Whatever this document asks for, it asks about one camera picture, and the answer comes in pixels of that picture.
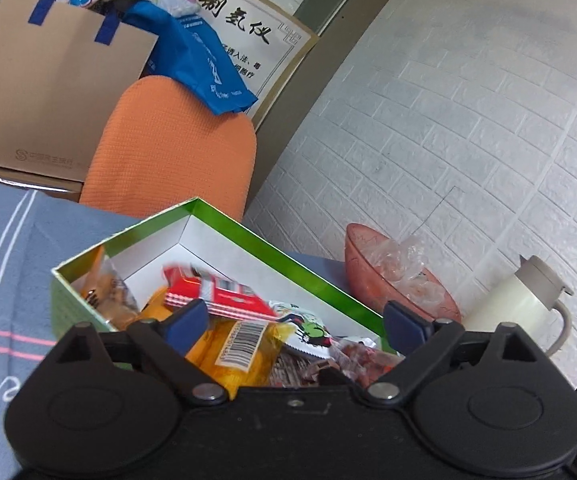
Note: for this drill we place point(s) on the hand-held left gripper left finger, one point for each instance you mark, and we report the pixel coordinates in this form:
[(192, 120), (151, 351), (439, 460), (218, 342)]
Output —
[(188, 327)]

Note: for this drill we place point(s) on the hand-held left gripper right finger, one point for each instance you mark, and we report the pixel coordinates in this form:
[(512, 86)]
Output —
[(403, 327)]

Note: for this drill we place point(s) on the red checkered snack packet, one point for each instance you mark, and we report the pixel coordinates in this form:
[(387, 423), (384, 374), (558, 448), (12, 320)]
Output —
[(218, 292)]

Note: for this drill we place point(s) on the red date packet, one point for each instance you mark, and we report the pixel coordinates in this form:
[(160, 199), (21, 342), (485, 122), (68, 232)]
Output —
[(363, 360)]

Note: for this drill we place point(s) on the yellow cake packet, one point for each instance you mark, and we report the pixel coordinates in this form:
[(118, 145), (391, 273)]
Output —
[(241, 355)]

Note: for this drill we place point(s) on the yellow snack packet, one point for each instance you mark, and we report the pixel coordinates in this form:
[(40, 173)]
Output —
[(111, 295)]

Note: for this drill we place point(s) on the green cardboard box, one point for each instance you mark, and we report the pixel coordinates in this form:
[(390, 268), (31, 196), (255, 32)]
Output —
[(248, 255)]

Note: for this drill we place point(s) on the green and white snack packet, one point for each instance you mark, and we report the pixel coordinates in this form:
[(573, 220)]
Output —
[(303, 327)]

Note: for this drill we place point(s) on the clear plastic wrappers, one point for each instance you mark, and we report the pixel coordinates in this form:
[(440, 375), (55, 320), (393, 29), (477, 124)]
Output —
[(403, 270)]

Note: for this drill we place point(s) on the pink bowl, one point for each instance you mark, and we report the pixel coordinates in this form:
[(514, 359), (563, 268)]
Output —
[(368, 275)]

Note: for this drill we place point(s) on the cream thermos jug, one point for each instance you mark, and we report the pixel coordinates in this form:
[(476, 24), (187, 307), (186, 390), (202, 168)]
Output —
[(513, 305)]

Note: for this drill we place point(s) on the orange chair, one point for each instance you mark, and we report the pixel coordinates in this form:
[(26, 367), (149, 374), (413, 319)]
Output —
[(168, 150)]

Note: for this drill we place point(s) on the blue fabric bag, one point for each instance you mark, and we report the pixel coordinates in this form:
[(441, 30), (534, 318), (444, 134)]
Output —
[(203, 60)]

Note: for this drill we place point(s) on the calligraphy wall poster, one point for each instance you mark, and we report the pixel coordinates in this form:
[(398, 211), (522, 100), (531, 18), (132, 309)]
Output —
[(263, 45)]

